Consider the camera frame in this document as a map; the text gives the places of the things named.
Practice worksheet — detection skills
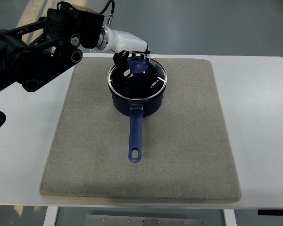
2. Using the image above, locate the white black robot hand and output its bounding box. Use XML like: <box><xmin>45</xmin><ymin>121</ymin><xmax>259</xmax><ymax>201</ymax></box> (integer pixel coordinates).
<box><xmin>92</xmin><ymin>25</ymin><xmax>150</xmax><ymax>78</ymax></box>

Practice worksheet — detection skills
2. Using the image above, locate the glass pot lid blue knob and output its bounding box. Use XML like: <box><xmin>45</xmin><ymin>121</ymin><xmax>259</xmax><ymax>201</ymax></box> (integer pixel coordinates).
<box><xmin>108</xmin><ymin>59</ymin><xmax>167</xmax><ymax>101</ymax></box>

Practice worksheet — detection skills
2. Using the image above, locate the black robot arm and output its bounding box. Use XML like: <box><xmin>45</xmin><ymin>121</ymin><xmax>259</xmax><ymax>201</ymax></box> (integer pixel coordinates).
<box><xmin>0</xmin><ymin>0</ymin><xmax>115</xmax><ymax>92</ymax></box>

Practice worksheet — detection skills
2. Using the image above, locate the dark blue saucepan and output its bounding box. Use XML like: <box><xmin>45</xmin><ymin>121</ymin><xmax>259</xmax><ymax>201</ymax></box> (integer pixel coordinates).
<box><xmin>107</xmin><ymin>58</ymin><xmax>168</xmax><ymax>163</ymax></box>

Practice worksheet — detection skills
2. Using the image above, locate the grey fabric mat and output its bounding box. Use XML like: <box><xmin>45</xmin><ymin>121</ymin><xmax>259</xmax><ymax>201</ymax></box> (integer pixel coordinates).
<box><xmin>40</xmin><ymin>57</ymin><xmax>241</xmax><ymax>203</ymax></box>

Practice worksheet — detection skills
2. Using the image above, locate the white table leg left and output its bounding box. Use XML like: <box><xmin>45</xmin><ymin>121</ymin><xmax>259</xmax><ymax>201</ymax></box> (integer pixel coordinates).
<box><xmin>43</xmin><ymin>206</ymin><xmax>58</xmax><ymax>226</ymax></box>

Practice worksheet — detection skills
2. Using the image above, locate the white table leg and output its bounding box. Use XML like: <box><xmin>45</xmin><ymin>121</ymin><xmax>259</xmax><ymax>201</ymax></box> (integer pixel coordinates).
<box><xmin>43</xmin><ymin>206</ymin><xmax>58</xmax><ymax>226</ymax></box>
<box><xmin>223</xmin><ymin>209</ymin><xmax>237</xmax><ymax>226</ymax></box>

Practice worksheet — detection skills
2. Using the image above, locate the white table leg right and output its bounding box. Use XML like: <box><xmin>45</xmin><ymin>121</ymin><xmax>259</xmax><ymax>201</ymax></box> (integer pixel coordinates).
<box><xmin>223</xmin><ymin>209</ymin><xmax>237</xmax><ymax>226</ymax></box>

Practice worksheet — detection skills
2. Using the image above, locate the black table control panel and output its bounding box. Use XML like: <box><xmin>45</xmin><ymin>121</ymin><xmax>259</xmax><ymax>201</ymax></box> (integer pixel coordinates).
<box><xmin>258</xmin><ymin>209</ymin><xmax>283</xmax><ymax>216</ymax></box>

